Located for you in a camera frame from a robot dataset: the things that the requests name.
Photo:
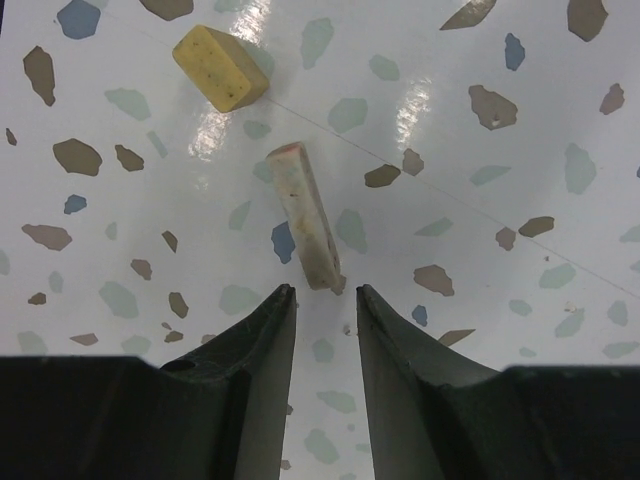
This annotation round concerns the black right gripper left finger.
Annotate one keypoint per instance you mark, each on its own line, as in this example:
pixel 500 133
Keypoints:
pixel 217 412

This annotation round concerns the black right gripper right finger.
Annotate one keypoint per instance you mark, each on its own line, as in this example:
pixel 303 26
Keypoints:
pixel 435 414

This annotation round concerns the small cork stopper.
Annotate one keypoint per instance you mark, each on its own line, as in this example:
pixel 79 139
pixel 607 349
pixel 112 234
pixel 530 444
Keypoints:
pixel 220 67

